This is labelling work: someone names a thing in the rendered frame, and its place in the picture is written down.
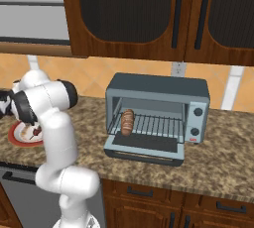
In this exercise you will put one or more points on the dark toaster oven knob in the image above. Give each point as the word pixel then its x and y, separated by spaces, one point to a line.
pixel 198 111
pixel 195 131

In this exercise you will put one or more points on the grey dishwasher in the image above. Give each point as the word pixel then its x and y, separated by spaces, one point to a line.
pixel 20 202

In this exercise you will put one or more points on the kebab skewer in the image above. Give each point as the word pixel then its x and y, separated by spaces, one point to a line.
pixel 35 132

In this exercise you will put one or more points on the brown baguette bread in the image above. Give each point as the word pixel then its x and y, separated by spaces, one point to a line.
pixel 127 122

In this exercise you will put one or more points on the red-rimmed white plate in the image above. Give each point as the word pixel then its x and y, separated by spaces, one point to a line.
pixel 18 137

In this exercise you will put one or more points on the brown glass-panel cupboard door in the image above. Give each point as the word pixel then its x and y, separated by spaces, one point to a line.
pixel 231 10
pixel 125 7

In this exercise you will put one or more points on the white wall socket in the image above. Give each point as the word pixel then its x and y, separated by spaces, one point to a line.
pixel 178 69

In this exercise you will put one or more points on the brown wooden drawer front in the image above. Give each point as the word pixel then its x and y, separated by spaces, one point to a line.
pixel 165 190
pixel 205 205

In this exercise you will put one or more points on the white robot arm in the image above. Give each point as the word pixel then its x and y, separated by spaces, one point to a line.
pixel 59 139

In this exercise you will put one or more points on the grey microwave oven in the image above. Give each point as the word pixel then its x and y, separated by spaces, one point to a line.
pixel 29 17

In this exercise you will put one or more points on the grey toaster oven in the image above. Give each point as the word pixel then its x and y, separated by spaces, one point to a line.
pixel 158 88

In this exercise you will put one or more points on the toaster oven door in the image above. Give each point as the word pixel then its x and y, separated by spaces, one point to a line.
pixel 145 146

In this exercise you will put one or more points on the brown wooden base cupboard door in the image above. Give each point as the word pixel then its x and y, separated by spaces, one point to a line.
pixel 218 222
pixel 135 215

